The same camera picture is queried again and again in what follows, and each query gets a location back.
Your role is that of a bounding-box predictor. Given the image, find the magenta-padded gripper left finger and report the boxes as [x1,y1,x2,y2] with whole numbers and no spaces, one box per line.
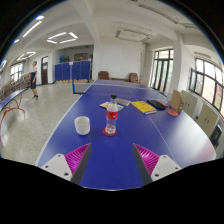
[39,142,93,185]

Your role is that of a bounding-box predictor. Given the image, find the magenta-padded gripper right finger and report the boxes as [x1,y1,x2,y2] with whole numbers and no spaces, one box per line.
[131,142,183,186]

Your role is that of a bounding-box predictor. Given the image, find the clear red-labelled water bottle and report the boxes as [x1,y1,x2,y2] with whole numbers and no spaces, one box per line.
[104,94,120,136]

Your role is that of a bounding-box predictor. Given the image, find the white paper cup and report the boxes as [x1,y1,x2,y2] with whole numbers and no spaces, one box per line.
[73,115,91,136]

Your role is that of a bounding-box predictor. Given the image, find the red table tennis paddle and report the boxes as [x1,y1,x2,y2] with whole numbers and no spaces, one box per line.
[167,107,180,117]

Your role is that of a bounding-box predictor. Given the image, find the flat round red coaster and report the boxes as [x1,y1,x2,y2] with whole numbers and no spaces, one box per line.
[102,127,118,137]

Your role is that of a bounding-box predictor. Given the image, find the yellow book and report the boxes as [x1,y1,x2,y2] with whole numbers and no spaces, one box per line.
[130,100,158,115]

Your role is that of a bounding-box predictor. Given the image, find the black paddle case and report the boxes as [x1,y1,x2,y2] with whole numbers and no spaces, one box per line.
[146,98,168,111]

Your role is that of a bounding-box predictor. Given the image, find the brown cardboard box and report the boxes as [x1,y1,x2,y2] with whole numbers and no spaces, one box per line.
[169,89,185,114]

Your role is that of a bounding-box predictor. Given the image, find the beige cabinet row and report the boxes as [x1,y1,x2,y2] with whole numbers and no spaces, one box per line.
[181,89,224,158]

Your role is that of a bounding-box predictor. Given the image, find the grey checkered booklet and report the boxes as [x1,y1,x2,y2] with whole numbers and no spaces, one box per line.
[114,97,132,107]

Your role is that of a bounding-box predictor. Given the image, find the table tennis net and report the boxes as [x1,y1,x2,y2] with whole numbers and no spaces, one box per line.
[72,82,93,95]

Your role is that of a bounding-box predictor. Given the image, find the blue red-legged tennis table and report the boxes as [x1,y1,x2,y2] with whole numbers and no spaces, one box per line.
[0,87,29,134]

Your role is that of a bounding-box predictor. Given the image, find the person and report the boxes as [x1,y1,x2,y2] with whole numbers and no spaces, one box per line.
[28,60,40,101]

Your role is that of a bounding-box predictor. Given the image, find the wooden shelf unit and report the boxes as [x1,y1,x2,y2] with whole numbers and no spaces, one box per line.
[0,72,32,101]

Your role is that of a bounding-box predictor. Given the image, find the brown armchair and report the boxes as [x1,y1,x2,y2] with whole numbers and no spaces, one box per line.
[128,72,140,84]
[97,70,110,81]

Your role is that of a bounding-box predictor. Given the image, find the black-framed wide window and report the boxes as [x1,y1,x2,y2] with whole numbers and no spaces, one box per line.
[188,58,224,118]

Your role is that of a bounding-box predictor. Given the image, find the dark brown door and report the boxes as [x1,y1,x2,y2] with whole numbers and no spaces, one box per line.
[40,55,50,85]

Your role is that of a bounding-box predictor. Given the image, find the blue partition boards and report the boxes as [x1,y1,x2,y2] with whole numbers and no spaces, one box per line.
[54,60,92,82]

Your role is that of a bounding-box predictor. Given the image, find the black-framed glass door window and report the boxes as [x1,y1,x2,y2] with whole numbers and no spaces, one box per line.
[150,48,175,93]

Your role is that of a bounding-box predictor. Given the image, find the ceiling light group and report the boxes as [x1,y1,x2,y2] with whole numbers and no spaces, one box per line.
[0,14,79,73]

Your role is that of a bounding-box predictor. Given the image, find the framed wall picture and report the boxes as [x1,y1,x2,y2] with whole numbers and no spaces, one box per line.
[73,52,94,62]

